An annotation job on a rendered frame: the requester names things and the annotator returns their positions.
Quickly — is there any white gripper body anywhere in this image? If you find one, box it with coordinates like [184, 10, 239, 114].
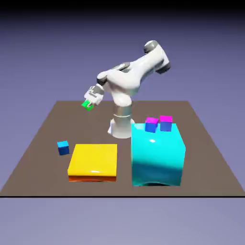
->
[84, 89, 103, 106]

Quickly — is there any large yellow box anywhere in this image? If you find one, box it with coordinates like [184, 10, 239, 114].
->
[67, 144, 118, 183]

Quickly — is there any small magenta cube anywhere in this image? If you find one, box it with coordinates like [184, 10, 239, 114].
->
[159, 115, 173, 132]
[145, 117, 159, 133]

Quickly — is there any small blue cube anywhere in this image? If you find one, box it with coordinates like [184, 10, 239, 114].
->
[56, 140, 70, 156]

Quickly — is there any small green cube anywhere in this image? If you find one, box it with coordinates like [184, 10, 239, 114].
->
[81, 100, 95, 111]

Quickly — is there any large cyan box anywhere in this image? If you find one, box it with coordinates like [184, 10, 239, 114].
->
[131, 122, 186, 187]

